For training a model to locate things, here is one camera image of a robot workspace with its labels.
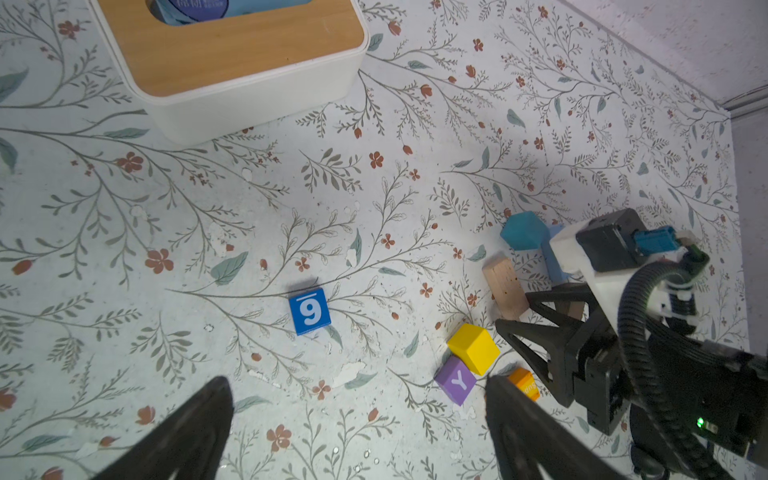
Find blue number nine cube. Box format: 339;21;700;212
289;288;332;336

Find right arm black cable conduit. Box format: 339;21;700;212
616;260;739;480

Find light blue plank block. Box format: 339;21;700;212
540;224;570;285

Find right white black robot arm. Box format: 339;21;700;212
495;284;767;474

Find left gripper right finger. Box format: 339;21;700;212
485;376;622;479

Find natural wood plank block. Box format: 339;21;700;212
482;256;529;321

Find white wooden-lid tissue box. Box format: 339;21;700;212
88;1;371;145

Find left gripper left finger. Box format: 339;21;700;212
96;376;234;479

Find yellow wooden cube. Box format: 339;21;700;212
447;324;501;376

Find purple letter Y cube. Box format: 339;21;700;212
434;356;476;406

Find orange wooden cylinder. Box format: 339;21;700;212
507;367;540;402

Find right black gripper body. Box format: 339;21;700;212
573;311;633;435

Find teal wooden cube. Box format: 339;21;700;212
500;211;549;251

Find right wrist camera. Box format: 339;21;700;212
548;208;682;313

